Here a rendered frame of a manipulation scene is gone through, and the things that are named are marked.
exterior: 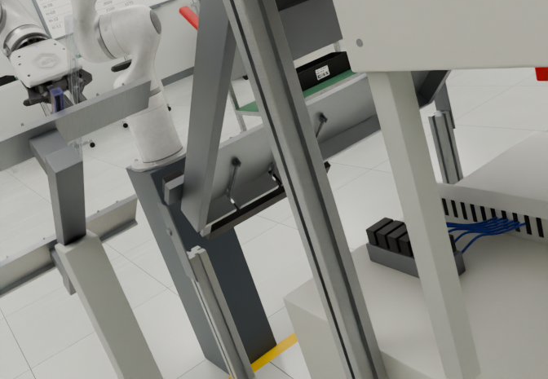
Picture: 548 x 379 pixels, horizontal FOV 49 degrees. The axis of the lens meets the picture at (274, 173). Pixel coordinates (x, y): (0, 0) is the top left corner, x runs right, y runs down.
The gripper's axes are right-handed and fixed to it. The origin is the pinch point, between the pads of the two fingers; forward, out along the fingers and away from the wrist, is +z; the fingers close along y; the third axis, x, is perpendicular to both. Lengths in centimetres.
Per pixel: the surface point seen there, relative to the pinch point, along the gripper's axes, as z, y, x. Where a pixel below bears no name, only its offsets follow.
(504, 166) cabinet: 51, 63, 7
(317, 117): 19.4, 42.7, 9.7
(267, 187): 20.8, 30.1, 22.7
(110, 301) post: 28.5, -10.8, 15.9
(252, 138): 19.3, 25.0, 5.7
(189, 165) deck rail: 18.1, 11.7, 6.0
